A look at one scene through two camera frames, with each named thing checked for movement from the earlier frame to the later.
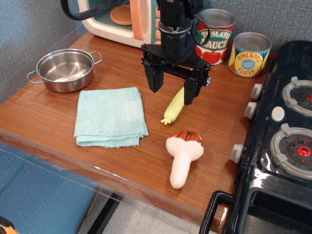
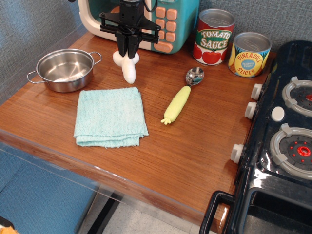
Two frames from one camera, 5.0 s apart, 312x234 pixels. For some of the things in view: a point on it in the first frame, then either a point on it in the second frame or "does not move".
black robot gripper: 177,53 to 129,19
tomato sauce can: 221,23 does not move
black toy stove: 273,194 does not move
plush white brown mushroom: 185,146 to 128,65
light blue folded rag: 109,118 does not move
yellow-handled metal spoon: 175,108 does not move
